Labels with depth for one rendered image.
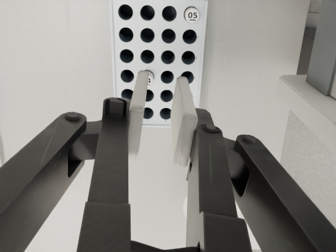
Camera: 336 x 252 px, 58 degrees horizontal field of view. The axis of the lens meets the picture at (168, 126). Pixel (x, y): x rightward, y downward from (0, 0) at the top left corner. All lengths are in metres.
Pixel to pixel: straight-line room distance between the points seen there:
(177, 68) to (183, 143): 0.14
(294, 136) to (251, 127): 0.97
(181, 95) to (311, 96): 0.10
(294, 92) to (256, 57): 0.10
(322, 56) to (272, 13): 0.10
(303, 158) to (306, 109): 1.17
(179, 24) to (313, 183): 1.28
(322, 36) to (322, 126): 0.07
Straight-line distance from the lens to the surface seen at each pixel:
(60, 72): 0.34
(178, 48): 0.29
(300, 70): 0.97
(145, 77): 0.20
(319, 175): 1.49
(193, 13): 0.27
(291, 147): 1.35
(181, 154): 0.16
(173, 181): 0.39
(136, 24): 0.28
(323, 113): 0.21
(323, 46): 0.25
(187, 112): 0.15
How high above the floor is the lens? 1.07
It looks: 64 degrees down
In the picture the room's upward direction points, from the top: 178 degrees clockwise
